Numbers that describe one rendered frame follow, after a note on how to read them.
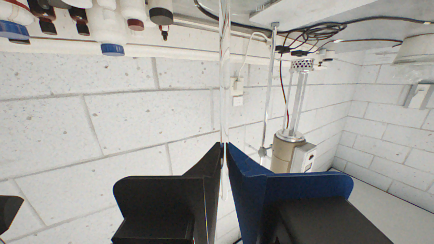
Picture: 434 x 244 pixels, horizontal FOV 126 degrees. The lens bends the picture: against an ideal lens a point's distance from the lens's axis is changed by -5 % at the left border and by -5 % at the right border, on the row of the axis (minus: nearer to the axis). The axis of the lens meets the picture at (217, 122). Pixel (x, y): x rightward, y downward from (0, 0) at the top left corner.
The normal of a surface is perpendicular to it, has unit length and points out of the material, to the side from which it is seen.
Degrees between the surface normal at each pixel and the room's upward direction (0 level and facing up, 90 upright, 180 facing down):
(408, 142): 90
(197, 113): 90
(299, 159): 90
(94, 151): 90
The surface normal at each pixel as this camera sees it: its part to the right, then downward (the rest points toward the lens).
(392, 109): -0.87, 0.16
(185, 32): 0.48, 0.26
